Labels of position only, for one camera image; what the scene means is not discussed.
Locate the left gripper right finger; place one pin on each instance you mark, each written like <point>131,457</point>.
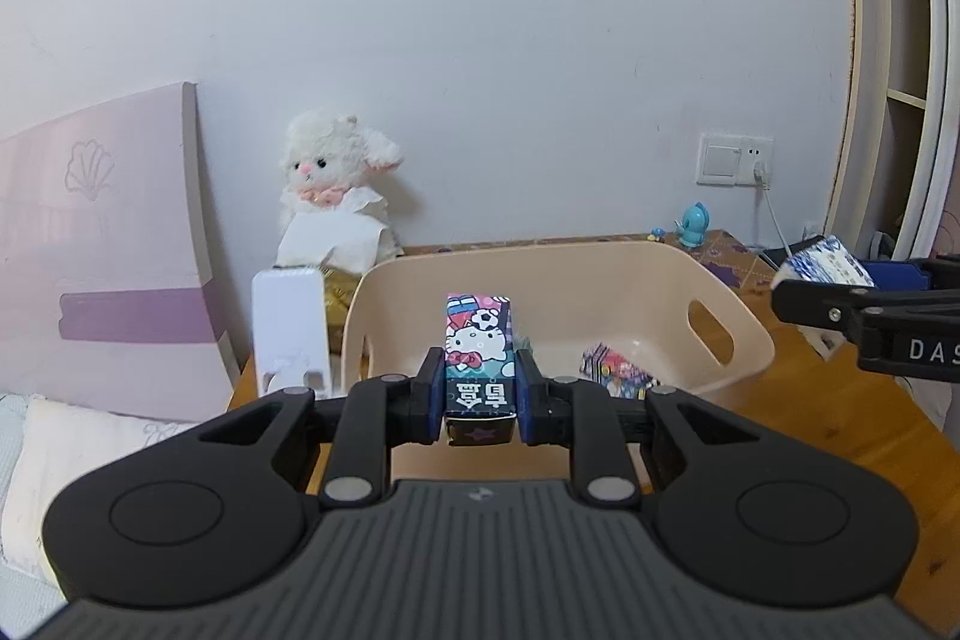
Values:
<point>577,415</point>

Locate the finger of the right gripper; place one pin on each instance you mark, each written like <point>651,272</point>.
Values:
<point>916,274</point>
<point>854,309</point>

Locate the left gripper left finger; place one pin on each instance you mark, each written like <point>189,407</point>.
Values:
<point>378,415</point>

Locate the blue white patterned pack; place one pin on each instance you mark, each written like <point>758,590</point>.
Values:
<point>821,264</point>

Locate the Hello Kitty cartoon box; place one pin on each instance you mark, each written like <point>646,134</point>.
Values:
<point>479,363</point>

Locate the white phone stand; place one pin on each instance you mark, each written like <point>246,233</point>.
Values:
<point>289,331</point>

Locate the beige plastic storage basket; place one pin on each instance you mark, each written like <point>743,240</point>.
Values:
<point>658,307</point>

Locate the blue cartoon figurine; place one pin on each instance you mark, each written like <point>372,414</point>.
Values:
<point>692,227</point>

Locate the white plush lamb toy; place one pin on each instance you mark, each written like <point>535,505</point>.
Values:
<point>330,216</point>

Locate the pink lilac bed headboard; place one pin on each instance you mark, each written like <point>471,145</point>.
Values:
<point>108,298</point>

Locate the white pillow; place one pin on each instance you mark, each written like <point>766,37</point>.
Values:
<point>61,443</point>

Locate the white wardrobe frame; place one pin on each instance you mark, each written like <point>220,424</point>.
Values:
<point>896,187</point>

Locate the white wall switch socket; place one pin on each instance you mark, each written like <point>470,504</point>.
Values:
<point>734,160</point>

